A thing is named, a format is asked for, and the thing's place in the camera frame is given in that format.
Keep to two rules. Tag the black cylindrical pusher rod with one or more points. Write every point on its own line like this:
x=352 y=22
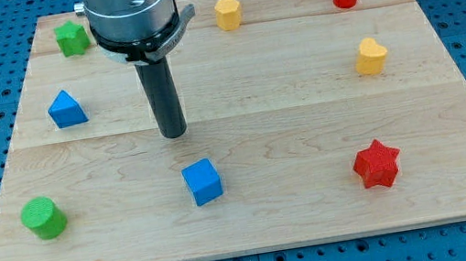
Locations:
x=163 y=98

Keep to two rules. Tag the black clamp ring mount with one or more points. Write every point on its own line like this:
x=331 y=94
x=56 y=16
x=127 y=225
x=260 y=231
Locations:
x=148 y=50

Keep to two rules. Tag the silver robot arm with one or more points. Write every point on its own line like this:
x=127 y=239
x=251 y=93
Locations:
x=142 y=33

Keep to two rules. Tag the green star block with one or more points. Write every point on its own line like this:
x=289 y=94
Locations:
x=72 y=39

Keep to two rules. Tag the red star block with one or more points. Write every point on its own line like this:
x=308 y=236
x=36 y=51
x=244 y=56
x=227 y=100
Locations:
x=377 y=165

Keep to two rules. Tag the yellow hexagon block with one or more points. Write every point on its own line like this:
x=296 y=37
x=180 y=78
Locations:
x=228 y=14

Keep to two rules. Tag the blue triangle block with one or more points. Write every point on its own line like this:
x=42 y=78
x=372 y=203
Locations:
x=65 y=111

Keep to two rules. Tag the blue cube block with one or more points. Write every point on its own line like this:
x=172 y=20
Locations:
x=203 y=181

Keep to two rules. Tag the light wooden board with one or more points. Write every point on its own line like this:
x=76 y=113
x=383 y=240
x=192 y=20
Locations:
x=279 y=110

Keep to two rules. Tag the green cylinder block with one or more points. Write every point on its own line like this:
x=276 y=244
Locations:
x=43 y=218

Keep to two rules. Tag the yellow heart block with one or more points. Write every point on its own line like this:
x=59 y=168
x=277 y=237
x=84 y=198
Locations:
x=371 y=57

